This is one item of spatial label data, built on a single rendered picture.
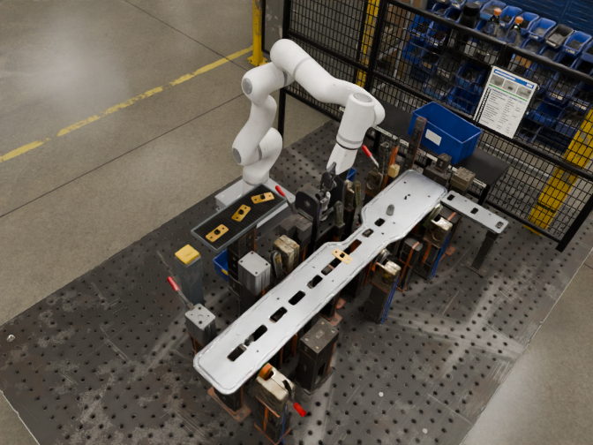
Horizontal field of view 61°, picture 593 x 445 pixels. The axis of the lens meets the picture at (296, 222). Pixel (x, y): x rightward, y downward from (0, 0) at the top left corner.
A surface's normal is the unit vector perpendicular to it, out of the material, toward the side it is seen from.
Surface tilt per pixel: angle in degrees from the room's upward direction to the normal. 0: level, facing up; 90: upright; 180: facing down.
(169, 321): 0
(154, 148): 0
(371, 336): 0
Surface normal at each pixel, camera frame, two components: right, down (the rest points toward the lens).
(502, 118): -0.66, 0.52
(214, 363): 0.07, -0.69
